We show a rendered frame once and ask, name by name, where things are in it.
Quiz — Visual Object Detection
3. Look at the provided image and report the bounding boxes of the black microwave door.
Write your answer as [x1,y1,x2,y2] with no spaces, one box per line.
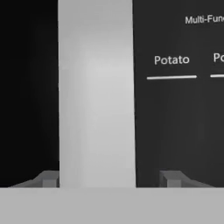
[0,0,60,189]

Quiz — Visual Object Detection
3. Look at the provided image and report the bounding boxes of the grey microwave door handle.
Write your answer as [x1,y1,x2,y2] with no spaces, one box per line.
[57,0,137,189]

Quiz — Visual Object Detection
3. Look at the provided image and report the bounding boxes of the black microwave oven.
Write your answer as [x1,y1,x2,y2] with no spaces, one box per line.
[132,0,224,189]

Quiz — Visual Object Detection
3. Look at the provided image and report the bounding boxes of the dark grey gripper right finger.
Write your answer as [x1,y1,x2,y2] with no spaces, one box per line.
[158,170,217,189]

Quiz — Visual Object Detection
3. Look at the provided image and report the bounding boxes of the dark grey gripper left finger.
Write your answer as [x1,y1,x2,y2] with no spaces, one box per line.
[8,170,60,189]

